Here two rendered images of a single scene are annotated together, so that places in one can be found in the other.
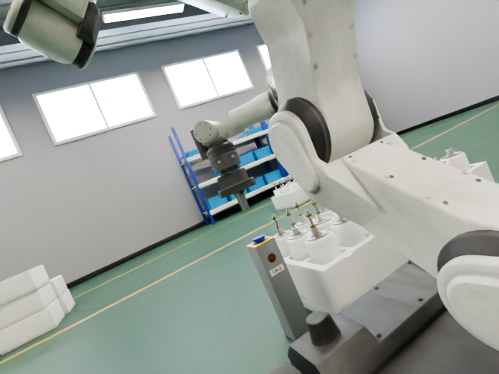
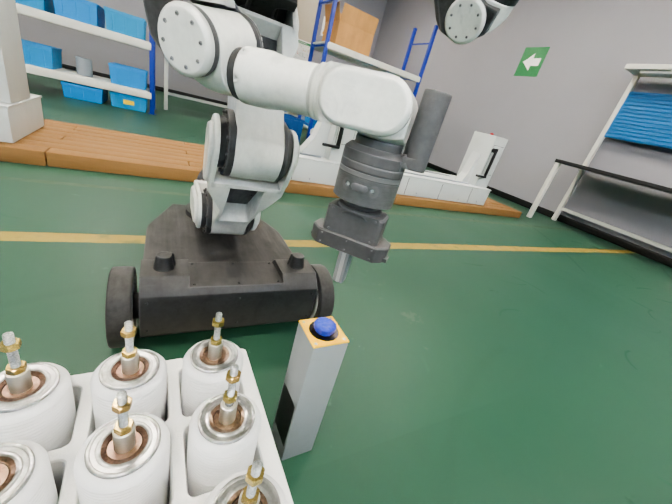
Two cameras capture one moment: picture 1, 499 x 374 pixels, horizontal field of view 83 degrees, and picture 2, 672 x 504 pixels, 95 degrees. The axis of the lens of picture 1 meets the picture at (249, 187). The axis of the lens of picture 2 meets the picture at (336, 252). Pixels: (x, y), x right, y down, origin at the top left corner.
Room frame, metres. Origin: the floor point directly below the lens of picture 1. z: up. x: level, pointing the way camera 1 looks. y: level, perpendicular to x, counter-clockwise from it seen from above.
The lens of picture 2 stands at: (1.30, -0.06, 0.67)
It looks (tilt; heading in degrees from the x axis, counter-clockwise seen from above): 25 degrees down; 170
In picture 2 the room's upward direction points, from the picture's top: 16 degrees clockwise
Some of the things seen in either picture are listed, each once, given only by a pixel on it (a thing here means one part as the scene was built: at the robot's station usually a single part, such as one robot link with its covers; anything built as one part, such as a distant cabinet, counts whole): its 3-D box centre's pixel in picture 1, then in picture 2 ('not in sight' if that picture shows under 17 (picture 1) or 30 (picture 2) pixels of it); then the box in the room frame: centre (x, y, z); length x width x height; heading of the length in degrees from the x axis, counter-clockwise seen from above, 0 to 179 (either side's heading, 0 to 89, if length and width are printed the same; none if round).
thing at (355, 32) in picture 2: not in sight; (347, 32); (-4.42, 0.22, 1.70); 0.71 x 0.54 x 0.51; 116
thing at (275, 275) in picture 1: (280, 287); (305, 391); (0.87, 0.04, 0.16); 0.07 x 0.07 x 0.31; 24
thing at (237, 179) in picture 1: (230, 174); (359, 210); (0.87, 0.04, 0.54); 0.13 x 0.10 x 0.12; 67
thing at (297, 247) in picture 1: (307, 257); (221, 456); (1.01, -0.09, 0.16); 0.10 x 0.10 x 0.18
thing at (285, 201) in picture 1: (293, 196); not in sight; (3.47, -0.46, 0.09); 0.39 x 0.39 x 0.18; 29
